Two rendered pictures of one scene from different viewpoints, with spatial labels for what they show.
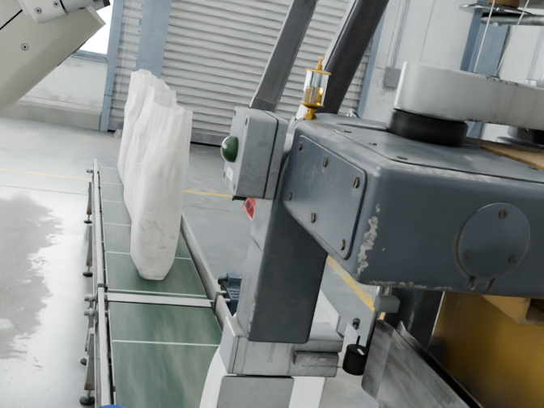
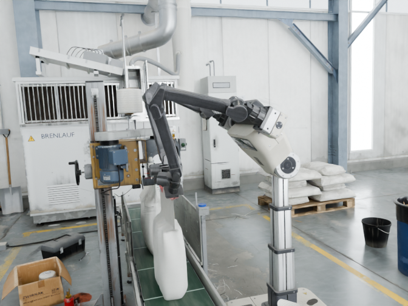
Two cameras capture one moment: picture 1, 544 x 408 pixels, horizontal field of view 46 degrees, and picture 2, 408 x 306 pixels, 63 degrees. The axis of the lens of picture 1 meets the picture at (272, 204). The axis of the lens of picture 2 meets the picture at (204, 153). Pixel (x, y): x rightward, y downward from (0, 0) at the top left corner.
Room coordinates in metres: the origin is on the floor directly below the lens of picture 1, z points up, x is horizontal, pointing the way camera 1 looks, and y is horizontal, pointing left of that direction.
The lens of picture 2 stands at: (3.19, 0.27, 1.51)
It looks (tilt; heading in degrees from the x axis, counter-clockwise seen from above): 7 degrees down; 182
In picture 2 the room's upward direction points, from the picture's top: 3 degrees counter-clockwise
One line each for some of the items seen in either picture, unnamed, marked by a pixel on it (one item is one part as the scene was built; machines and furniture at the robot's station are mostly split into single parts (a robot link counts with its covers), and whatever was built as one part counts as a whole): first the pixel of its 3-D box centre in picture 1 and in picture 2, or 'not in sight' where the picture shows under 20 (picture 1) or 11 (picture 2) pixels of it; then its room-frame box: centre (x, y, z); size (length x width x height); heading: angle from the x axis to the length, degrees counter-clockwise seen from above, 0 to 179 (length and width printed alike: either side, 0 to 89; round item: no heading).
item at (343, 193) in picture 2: not in sight; (330, 193); (-1.85, 2.00, 0.20); 0.67 x 0.43 x 0.15; 108
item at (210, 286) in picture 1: (138, 220); not in sight; (3.38, 0.70, 0.35); 2.26 x 0.48 x 0.14; 18
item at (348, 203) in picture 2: not in sight; (304, 201); (-1.94, 1.64, 0.07); 1.20 x 0.82 x 0.14; 110
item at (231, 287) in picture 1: (228, 295); not in sight; (2.58, 0.11, 0.35); 0.30 x 0.15 x 0.15; 18
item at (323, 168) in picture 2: not in sight; (322, 168); (-2.07, 1.95, 0.56); 0.67 x 0.43 x 0.15; 18
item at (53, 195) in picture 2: not in sight; (106, 146); (-2.19, -1.48, 1.05); 2.28 x 1.16 x 2.09; 108
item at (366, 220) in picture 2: not in sight; (376, 232); (-0.37, 1.99, 0.13); 0.30 x 0.30 x 0.26
